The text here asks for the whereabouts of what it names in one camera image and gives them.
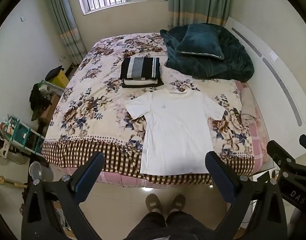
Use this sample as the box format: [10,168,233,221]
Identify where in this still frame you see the black bottom folded garment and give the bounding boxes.
[122,79,164,88]

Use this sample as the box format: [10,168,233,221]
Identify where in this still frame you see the floral brown checkered bedspread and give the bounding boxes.
[42,33,255,189]

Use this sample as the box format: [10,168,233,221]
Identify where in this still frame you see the black striped folded garment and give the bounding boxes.
[120,57,161,80]

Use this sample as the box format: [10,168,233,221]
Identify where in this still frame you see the brown slipper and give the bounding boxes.
[169,194,186,213]
[145,193,162,213]

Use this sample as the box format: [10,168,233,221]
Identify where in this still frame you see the green curtain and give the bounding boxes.
[168,0,231,29]
[47,0,87,65]

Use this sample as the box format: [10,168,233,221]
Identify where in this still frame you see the green right curtain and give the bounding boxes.
[168,0,231,29]

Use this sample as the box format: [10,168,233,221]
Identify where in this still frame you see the dark green plush blanket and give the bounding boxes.
[160,23,254,83]

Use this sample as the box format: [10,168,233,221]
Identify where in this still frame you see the right brown slipper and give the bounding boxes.
[169,194,186,213]

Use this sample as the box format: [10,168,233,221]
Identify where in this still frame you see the brown cardboard box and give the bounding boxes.
[40,94,60,124]

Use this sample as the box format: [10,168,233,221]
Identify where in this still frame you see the white bed headboard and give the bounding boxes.
[225,18,306,158]

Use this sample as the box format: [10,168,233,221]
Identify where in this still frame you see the teal storage rack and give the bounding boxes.
[3,115,45,156]

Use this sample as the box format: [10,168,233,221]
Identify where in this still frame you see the cream folded garment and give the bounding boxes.
[124,79,158,86]

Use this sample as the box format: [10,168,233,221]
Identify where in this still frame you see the dark clothes pile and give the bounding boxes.
[29,83,51,121]

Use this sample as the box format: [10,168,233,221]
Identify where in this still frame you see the left brown slipper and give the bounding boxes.
[145,193,162,213]

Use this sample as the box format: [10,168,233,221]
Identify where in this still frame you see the dark green velvet pillow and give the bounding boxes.
[176,23,224,60]

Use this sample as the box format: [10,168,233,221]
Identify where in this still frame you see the person's dark trouser legs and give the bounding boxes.
[126,211,213,239]

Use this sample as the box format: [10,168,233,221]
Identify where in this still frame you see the green left curtain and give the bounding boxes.
[47,0,87,65]

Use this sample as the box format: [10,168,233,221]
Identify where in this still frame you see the wooden broom handle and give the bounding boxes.
[0,176,28,189]

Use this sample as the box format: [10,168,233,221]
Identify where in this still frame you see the yellow box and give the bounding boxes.
[50,70,69,88]

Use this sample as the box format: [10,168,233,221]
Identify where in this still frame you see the white t-shirt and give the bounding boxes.
[125,89,225,176]

